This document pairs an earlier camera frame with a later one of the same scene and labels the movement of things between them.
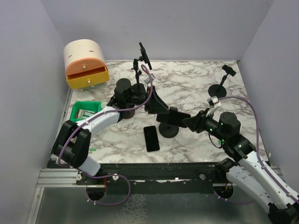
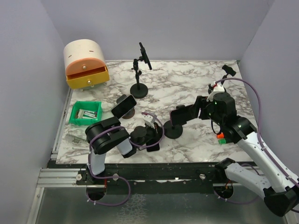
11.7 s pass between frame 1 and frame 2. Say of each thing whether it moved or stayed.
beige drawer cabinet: stayed
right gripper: moved
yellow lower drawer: stayed
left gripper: moved
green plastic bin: stayed
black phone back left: stayed
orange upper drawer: stayed
